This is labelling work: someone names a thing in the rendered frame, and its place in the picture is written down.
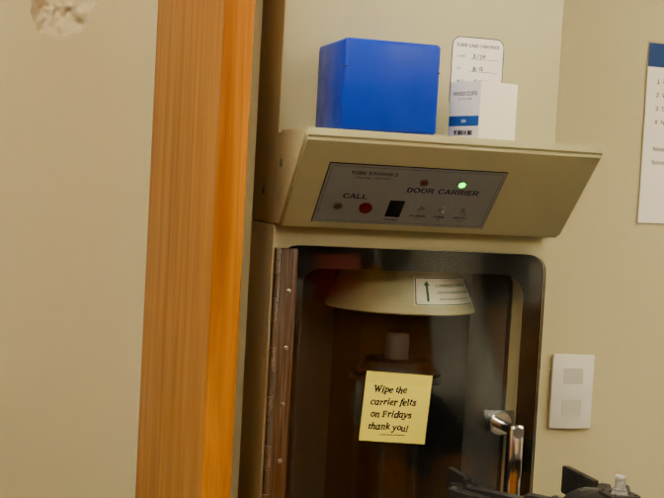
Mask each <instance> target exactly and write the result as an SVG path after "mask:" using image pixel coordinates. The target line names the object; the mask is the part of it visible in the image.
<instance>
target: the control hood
mask: <svg viewBox="0 0 664 498"><path fill-rule="evenodd" d="M602 156H603V149H601V146H591V145H577V144H562V143H547V142H532V141H518V140H503V139H488V138H473V137H458V136H443V135H429V134H414V133H399V132H384V131H369V130H354V129H339V128H326V127H311V126H307V127H298V128H290V129H282V132H279V143H278V162H277V182H276V200H275V220H274V222H276V223H277V225H282V226H305V227H327V228H350V229H372V230H395V231H417V232H440V233H462V234H485V235H508V236H530V237H552V238H556V236H558V235H559V234H560V232H561V231H562V229H563V227H564V225H565V223H566V221H567V220H568V218H569V216H570V214H571V213H572V211H573V209H574V208H575V206H576V204H577V202H578V200H579V198H580V197H581V195H582V193H583V191H584V189H585V187H586V186H587V184H588V182H589V180H590V178H591V176H592V174H593V173H594V171H595V169H596V167H597V165H598V163H599V162H600V160H601V158H602ZM330 162H341V163H358V164H374V165H391V166H408V167H425V168H442V169H458V170H474V171H491V172H508V175H507V177H506V179H505V182H504V184H503V186H502V188H501V190H500V192H499V194H498V196H497V198H496V201H495V203H494V205H493V207H492V209H491V211H490V213H489V214H488V216H487V219H486V221H485V223H484V225H483V227H482V229H480V228H458V227H437V226H415V225H393V224H371V223H350V222H328V221H311V219H312V216H313V213H314V210H315V207H316V203H317V200H318V197H319V194H320V191H321V188H322V185H323V182H324V179H325V176H326V173H327V169H328V166H329V163H330Z"/></svg>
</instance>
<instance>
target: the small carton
mask: <svg viewBox="0 0 664 498"><path fill-rule="evenodd" d="M517 95H518V85H515V84H506V83H498V82H490V81H465V82H452V83H451V98H450V115H449V132H448V136H458V137H473V138H488V139H503V140H515V127H516V111H517Z"/></svg>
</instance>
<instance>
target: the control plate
mask: <svg viewBox="0 0 664 498"><path fill-rule="evenodd" d="M507 175H508V172H491V171H474V170H458V169H442V168H425V167H408V166H391V165H374V164H358V163H341V162H330V163H329V166H328V169H327V173H326V176H325V179H324V182H323V185H322V188H321V191H320V194H319V197H318V200H317V203H316V207H315V210H314V213H313V216H312V219H311V221H328V222H350V223H371V224H393V225H415V226H437V227H458V228H480V229H482V227H483V225H484V223H485V221H486V219H487V216H488V214H489V213H490V211H491V209H492V207H493V205H494V203H495V201H496V198H497V196H498V194H499V192H500V190H501V188H502V186H503V184H504V182H505V179H506V177H507ZM421 180H428V181H429V184H428V185H427V186H426V187H420V186H419V182H420V181H421ZM459 182H466V183H467V185H466V187H465V188H464V189H459V188H458V187H457V184H458V183H459ZM390 201H405V203H404V206H403V209H402V211H401V214H400V216H399V217H391V216H385V213H386V211H387V208H388V205H389V203H390ZM336 203H341V204H342V205H343V207H342V208H340V209H333V205H334V204H336ZM363 203H370V204H372V206H373V209H372V210H371V211H370V212H368V213H361V212H360V210H359V206H360V205H361V204H363ZM419 206H423V207H425V209H424V211H423V212H422V213H420V212H419V211H417V210H416V209H417V207H419ZM441 207H445V208H446V212H445V213H444V214H441V213H440V212H438V209H439V208H441ZM461 208H467V213H466V215H462V214H461V213H459V210H460V209H461Z"/></svg>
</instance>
